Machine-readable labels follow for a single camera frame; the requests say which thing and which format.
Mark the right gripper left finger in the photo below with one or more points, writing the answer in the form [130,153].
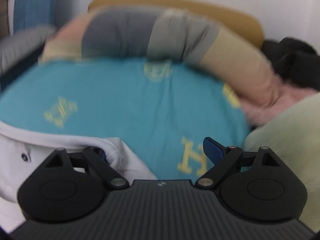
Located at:
[68,186]

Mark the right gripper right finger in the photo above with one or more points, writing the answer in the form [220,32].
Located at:
[255,186]

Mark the white shirt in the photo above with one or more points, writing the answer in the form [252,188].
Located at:
[22,151]

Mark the pale green cartoon quilt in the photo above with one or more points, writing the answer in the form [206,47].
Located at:
[294,136]

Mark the pink fluffy cloth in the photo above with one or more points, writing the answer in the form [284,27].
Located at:
[289,95]

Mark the teal bed sheet yellow print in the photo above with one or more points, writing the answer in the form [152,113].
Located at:
[161,110]

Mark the black clothing pile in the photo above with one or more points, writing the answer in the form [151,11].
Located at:
[294,60]

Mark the grey storage bag rim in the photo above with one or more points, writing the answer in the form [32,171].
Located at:
[23,43]

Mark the wooden headboard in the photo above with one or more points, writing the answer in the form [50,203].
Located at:
[245,25]

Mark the grey beige striped pillow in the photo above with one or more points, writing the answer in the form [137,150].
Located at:
[167,33]

